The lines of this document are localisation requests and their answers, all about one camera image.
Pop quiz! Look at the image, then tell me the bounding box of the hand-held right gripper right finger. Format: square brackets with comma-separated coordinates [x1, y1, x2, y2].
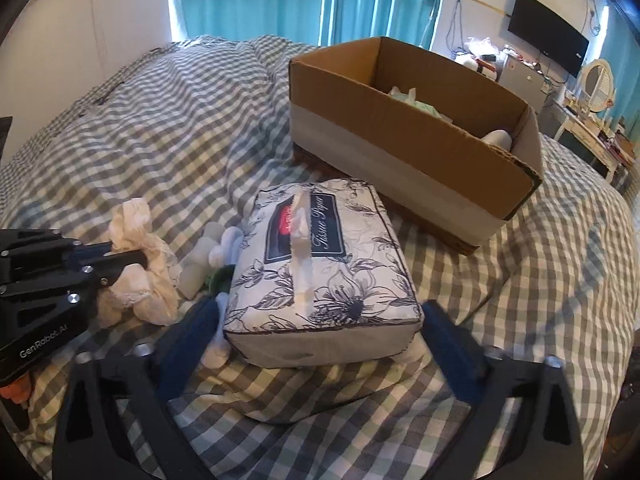
[420, 300, 587, 480]

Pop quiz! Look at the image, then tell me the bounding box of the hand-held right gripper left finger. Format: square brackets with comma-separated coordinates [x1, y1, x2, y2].
[52, 299, 232, 480]

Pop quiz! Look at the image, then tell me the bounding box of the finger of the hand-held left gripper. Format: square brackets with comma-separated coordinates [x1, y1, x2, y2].
[80, 265, 126, 288]
[75, 242, 149, 267]

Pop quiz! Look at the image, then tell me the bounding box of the cream lace cloth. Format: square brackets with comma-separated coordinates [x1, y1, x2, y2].
[95, 198, 183, 327]

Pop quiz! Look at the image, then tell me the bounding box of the floral tissue pack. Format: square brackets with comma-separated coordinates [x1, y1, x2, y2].
[222, 178, 426, 371]

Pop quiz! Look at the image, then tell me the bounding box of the brown cardboard box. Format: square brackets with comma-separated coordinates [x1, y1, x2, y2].
[288, 36, 546, 247]

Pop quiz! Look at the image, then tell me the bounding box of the green soft item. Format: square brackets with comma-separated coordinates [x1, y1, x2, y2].
[207, 269, 233, 295]

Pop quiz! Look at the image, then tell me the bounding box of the pale grey sock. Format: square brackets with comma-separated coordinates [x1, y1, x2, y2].
[178, 222, 224, 297]

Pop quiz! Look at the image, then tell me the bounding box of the white plush toy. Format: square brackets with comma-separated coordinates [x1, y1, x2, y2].
[201, 227, 246, 370]

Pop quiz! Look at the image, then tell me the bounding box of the grey checked blanket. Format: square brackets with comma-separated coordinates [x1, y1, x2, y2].
[0, 35, 640, 480]

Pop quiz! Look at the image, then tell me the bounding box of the white roll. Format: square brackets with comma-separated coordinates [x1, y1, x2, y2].
[481, 129, 514, 152]

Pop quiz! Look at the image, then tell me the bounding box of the white wardrobe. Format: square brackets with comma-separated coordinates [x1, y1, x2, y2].
[0, 0, 174, 128]

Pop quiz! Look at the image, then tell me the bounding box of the green white cloth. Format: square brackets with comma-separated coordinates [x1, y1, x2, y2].
[389, 87, 455, 122]

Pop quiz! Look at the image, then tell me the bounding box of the white dressing table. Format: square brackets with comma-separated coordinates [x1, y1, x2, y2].
[551, 99, 640, 182]

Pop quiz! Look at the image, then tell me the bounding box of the small grey fridge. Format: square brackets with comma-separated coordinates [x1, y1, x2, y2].
[497, 52, 549, 114]

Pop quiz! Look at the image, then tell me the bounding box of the white oval mirror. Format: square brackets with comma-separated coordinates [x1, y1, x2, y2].
[579, 58, 615, 114]

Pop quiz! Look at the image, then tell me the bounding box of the white plastic bag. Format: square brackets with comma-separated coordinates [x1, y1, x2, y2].
[465, 36, 502, 62]

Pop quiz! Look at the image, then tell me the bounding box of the blue hanging cable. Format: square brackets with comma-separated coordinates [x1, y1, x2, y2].
[448, 0, 465, 57]

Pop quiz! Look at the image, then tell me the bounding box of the black wall television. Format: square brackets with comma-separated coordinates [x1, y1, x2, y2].
[507, 0, 591, 77]

